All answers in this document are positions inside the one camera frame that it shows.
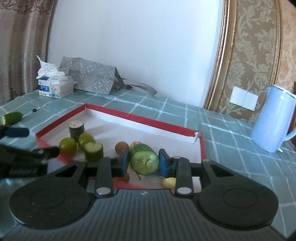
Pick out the eggplant piece with white flesh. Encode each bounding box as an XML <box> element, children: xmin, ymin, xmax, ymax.
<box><xmin>69</xmin><ymin>120</ymin><xmax>84</xmax><ymax>142</ymax></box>

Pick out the green checked tablecloth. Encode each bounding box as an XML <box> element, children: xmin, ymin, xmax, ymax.
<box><xmin>1</xmin><ymin>90</ymin><xmax>295</xmax><ymax>237</ymax></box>

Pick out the lone cucumber piece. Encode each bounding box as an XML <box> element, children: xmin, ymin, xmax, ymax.
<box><xmin>1</xmin><ymin>111</ymin><xmax>23</xmax><ymax>126</ymax></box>

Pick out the red shallow cardboard box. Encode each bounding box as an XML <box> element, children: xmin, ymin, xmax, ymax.
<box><xmin>35</xmin><ymin>103</ymin><xmax>206</xmax><ymax>194</ymax></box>

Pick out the grey patterned paper bag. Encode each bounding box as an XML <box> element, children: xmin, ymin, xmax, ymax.
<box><xmin>60</xmin><ymin>57</ymin><xmax>158</xmax><ymax>96</ymax></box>

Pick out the brown longan fruit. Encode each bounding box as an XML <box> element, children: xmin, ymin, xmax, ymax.
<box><xmin>114</xmin><ymin>142</ymin><xmax>130</xmax><ymax>154</ymax></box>

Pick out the tissue pack with cat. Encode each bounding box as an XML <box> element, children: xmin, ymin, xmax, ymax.
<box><xmin>36</xmin><ymin>55</ymin><xmax>74</xmax><ymax>99</ymax></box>

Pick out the beige floral curtain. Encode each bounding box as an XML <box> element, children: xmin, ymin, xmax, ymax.
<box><xmin>1</xmin><ymin>1</ymin><xmax>55</xmax><ymax>104</ymax></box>

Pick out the white wall switch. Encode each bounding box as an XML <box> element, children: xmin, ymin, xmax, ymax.
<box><xmin>229</xmin><ymin>86</ymin><xmax>258</xmax><ymax>111</ymax></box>

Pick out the gold framed headboard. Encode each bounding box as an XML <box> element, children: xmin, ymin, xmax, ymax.
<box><xmin>204</xmin><ymin>1</ymin><xmax>295</xmax><ymax>123</ymax></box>

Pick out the large cucumber chunk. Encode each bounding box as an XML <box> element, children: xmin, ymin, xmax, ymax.
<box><xmin>130</xmin><ymin>143</ymin><xmax>160</xmax><ymax>175</ymax></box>

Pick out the light blue electric kettle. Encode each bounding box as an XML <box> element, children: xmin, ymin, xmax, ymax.
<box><xmin>251</xmin><ymin>85</ymin><xmax>295</xmax><ymax>153</ymax></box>

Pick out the small orange fruit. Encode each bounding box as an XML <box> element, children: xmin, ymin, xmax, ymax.
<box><xmin>119</xmin><ymin>173</ymin><xmax>130</xmax><ymax>183</ymax></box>

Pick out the small cucumber chunk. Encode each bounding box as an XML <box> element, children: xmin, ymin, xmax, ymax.
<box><xmin>84</xmin><ymin>142</ymin><xmax>104</xmax><ymax>163</ymax></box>

